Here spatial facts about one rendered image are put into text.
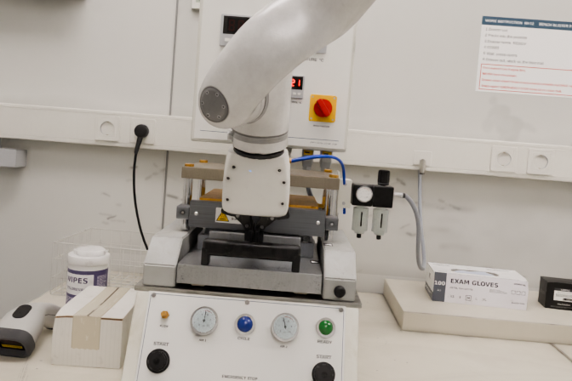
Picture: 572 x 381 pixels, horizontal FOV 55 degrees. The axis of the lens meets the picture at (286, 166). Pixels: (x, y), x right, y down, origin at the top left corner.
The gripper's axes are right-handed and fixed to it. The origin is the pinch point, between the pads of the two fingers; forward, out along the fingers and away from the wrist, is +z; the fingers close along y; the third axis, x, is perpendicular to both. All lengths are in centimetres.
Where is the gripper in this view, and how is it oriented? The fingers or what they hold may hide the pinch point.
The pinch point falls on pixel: (254, 236)
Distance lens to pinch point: 87.9
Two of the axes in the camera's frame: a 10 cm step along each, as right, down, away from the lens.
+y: 10.0, 0.8, -0.1
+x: 0.4, -3.9, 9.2
